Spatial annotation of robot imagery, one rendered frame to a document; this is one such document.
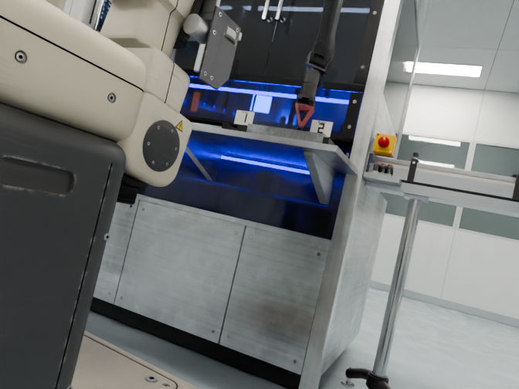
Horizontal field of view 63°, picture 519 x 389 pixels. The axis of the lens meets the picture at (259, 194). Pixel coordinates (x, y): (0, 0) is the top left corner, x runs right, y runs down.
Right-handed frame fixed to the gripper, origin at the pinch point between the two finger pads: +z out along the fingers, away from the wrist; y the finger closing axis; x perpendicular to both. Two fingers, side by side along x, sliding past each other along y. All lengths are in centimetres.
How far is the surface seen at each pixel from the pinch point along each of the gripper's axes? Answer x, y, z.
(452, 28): -103, 298, -190
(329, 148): -12.2, -27.5, 11.2
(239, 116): 28.7, 24.1, -3.8
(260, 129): 10.5, -18.7, 7.8
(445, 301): -191, 440, 101
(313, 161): -7.9, -17.0, 14.5
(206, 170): 35.2, 15.7, 22.5
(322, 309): -21, 10, 64
